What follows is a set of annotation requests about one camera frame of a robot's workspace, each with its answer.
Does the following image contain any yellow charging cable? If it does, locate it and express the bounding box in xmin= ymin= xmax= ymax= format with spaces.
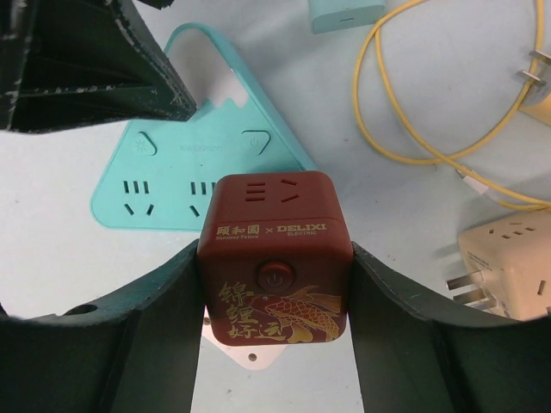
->
xmin=352 ymin=0 xmax=551 ymax=211

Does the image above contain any teal triangular power strip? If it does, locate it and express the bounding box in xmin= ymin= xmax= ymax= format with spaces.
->
xmin=90 ymin=22 xmax=315 ymax=231

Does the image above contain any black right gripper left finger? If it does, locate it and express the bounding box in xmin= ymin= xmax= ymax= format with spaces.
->
xmin=1 ymin=244 xmax=204 ymax=412

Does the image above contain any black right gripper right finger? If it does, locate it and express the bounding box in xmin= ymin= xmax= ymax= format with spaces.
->
xmin=349 ymin=246 xmax=550 ymax=412

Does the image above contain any teal USB charger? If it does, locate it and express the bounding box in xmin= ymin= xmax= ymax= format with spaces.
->
xmin=308 ymin=0 xmax=387 ymax=34

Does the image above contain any beige cube socket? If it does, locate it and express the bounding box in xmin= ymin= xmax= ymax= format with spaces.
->
xmin=446 ymin=211 xmax=550 ymax=321

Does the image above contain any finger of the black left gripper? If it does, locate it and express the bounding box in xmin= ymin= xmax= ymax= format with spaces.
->
xmin=1 ymin=0 xmax=197 ymax=133

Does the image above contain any yellow USB charger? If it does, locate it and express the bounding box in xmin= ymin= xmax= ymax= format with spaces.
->
xmin=517 ymin=49 xmax=550 ymax=126

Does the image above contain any white square plug adapter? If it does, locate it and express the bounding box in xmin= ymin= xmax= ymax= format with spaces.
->
xmin=201 ymin=310 xmax=287 ymax=371

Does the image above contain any dark red cube socket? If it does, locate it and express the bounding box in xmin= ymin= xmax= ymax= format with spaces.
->
xmin=197 ymin=170 xmax=353 ymax=346

